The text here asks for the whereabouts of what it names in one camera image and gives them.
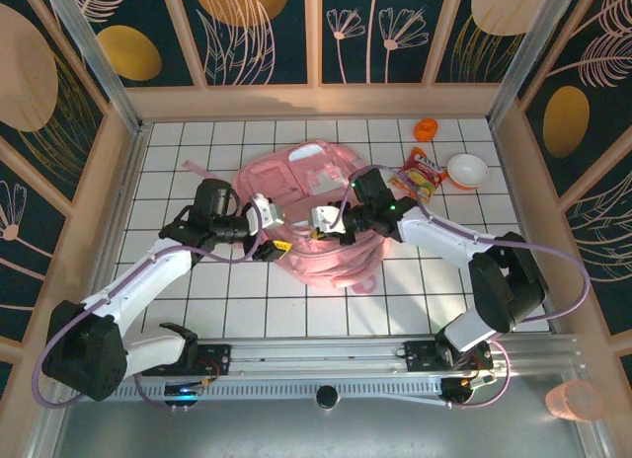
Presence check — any Fox's fruit candy bag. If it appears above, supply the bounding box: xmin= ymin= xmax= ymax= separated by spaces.
xmin=389 ymin=146 xmax=448 ymax=202

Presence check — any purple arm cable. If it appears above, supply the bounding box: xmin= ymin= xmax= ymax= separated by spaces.
xmin=32 ymin=193 xmax=271 ymax=410
xmin=328 ymin=164 xmax=592 ymax=410

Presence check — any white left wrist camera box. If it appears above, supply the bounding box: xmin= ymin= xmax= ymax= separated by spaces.
xmin=249 ymin=193 xmax=286 ymax=230

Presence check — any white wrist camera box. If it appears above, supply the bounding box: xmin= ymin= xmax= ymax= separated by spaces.
xmin=249 ymin=193 xmax=286 ymax=230
xmin=308 ymin=204 xmax=347 ymax=233

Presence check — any aluminium frame post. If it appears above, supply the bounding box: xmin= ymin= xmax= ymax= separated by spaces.
xmin=41 ymin=0 xmax=149 ymax=133
xmin=486 ymin=0 xmax=592 ymax=128

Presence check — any orange and white bowl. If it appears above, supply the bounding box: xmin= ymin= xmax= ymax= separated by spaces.
xmin=446 ymin=153 xmax=490 ymax=191

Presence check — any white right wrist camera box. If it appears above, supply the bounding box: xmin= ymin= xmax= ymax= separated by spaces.
xmin=308 ymin=204 xmax=347 ymax=233

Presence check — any slotted metal cable tray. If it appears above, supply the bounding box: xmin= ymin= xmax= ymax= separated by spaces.
xmin=68 ymin=378 xmax=445 ymax=405

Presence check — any black round knob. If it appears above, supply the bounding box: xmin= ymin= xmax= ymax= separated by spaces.
xmin=315 ymin=385 xmax=341 ymax=409

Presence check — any aluminium mounting rail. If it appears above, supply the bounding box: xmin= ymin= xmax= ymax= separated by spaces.
xmin=48 ymin=333 xmax=592 ymax=380

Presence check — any pink student backpack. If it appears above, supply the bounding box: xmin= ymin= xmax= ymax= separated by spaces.
xmin=181 ymin=139 xmax=391 ymax=295

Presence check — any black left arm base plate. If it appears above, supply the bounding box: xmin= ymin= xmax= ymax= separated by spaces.
xmin=141 ymin=343 xmax=233 ymax=378

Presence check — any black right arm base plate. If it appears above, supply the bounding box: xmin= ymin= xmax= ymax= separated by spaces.
xmin=404 ymin=339 xmax=495 ymax=373

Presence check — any pink translucent cup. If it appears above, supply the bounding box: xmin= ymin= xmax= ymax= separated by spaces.
xmin=545 ymin=378 xmax=604 ymax=422

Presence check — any small circuit board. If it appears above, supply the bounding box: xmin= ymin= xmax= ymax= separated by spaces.
xmin=440 ymin=371 xmax=498 ymax=409
xmin=164 ymin=378 xmax=218 ymax=411

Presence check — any dark floral wall panel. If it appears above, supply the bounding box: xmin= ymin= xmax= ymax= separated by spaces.
xmin=320 ymin=0 xmax=431 ymax=86
xmin=180 ymin=0 xmax=310 ymax=87
xmin=434 ymin=0 xmax=524 ymax=84
xmin=83 ymin=0 xmax=198 ymax=88

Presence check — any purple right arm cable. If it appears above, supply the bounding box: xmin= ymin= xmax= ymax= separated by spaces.
xmin=328 ymin=164 xmax=592 ymax=410

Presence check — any crumpled orange cup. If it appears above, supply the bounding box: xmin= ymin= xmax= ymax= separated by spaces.
xmin=413 ymin=117 xmax=439 ymax=142

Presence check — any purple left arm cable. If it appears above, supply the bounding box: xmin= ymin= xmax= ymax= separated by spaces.
xmin=32 ymin=193 xmax=271 ymax=410

